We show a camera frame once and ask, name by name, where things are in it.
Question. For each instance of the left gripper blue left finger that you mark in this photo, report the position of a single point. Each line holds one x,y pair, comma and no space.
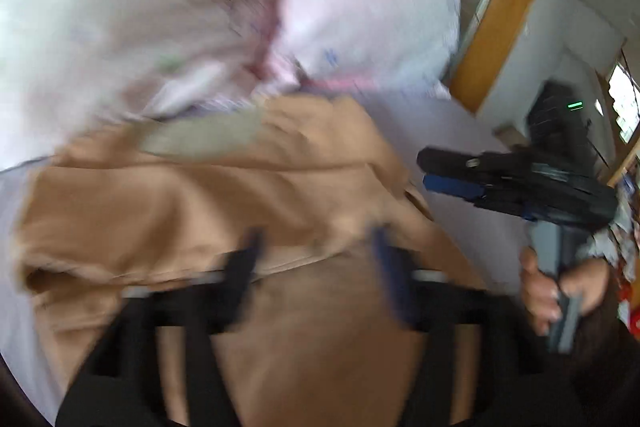
238,275

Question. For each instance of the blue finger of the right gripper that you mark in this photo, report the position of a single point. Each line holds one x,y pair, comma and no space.
454,187
449,164

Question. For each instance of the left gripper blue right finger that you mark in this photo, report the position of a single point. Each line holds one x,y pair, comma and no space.
396,267

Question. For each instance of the tan long-sleeve shirt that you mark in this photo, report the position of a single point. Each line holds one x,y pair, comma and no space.
225,231

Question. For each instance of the person's right hand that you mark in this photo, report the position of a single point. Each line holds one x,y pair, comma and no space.
541,294

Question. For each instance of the lavender bed sheet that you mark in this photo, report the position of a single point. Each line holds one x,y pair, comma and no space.
465,186

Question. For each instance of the right pink floral pillow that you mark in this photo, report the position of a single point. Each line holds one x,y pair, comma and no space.
365,45

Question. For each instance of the pink floral pillow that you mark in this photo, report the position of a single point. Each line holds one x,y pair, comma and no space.
365,45
68,66

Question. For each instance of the left pink floral pillow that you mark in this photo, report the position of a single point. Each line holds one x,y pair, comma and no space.
68,66

